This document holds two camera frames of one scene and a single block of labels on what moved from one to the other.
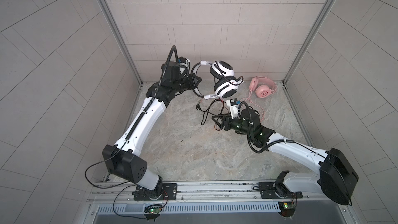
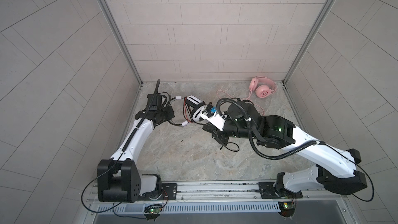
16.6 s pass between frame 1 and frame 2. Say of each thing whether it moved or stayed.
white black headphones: moved
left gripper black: moved
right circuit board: stayed
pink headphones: stayed
